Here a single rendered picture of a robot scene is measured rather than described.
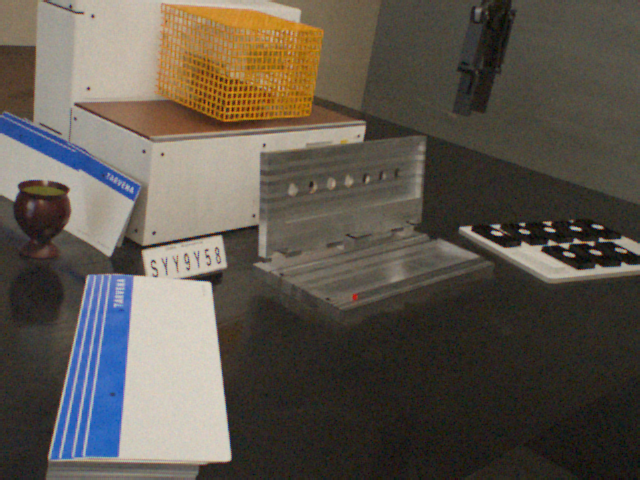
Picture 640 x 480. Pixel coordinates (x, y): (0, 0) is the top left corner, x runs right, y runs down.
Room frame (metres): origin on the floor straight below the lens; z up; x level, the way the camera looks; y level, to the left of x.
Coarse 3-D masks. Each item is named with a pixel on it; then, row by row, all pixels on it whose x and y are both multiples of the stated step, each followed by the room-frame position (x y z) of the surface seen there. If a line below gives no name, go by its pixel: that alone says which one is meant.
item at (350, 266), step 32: (416, 224) 1.70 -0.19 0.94; (288, 256) 1.41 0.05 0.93; (320, 256) 1.47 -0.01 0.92; (352, 256) 1.49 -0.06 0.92; (384, 256) 1.52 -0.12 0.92; (416, 256) 1.55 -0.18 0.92; (448, 256) 1.59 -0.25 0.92; (288, 288) 1.32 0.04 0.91; (320, 288) 1.32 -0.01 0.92; (352, 288) 1.35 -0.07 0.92; (416, 288) 1.39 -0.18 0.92; (448, 288) 1.47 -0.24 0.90
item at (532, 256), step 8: (520, 248) 1.71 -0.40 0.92; (520, 256) 1.69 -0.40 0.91; (528, 256) 1.67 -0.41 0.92; (536, 256) 1.68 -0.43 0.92; (544, 256) 1.68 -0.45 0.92; (536, 264) 1.66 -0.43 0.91; (544, 264) 1.64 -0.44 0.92; (552, 264) 1.65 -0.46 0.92; (560, 264) 1.65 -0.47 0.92; (552, 272) 1.63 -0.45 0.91; (560, 272) 1.64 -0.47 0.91
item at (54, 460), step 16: (80, 320) 0.92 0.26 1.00; (80, 336) 0.88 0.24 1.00; (64, 400) 0.75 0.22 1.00; (64, 416) 0.73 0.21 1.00; (64, 464) 0.66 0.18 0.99; (80, 464) 0.67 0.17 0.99; (96, 464) 0.67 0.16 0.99; (112, 464) 0.67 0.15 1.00; (128, 464) 0.67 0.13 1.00; (144, 464) 0.68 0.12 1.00; (160, 464) 0.68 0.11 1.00; (176, 464) 0.68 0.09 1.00; (192, 464) 0.69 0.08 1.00
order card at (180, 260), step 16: (208, 240) 1.35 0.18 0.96; (144, 256) 1.25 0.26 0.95; (160, 256) 1.27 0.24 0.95; (176, 256) 1.29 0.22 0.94; (192, 256) 1.31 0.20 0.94; (208, 256) 1.34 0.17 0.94; (224, 256) 1.36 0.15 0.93; (160, 272) 1.26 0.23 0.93; (176, 272) 1.28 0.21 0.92; (192, 272) 1.30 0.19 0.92
